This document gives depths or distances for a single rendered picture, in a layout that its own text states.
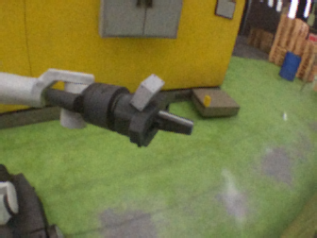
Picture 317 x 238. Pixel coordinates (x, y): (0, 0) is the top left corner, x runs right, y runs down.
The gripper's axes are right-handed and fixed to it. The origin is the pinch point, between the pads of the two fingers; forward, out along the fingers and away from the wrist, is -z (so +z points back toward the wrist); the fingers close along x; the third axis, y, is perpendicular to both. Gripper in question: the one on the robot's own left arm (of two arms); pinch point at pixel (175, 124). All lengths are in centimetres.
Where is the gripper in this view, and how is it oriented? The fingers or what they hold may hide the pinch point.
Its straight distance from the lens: 30.6
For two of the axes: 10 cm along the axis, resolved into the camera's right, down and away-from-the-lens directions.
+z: -9.2, -2.4, 3.2
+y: 0.2, -8.3, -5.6
